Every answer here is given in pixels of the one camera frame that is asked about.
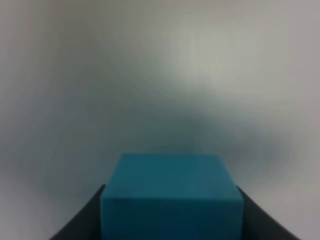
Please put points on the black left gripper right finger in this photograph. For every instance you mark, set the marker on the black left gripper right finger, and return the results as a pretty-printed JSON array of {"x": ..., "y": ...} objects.
[{"x": 258, "y": 225}]

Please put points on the blue cube block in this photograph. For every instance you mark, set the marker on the blue cube block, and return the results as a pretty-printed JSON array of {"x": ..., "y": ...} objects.
[{"x": 171, "y": 197}]

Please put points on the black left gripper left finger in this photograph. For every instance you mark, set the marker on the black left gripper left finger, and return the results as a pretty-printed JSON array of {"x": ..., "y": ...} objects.
[{"x": 86, "y": 224}]

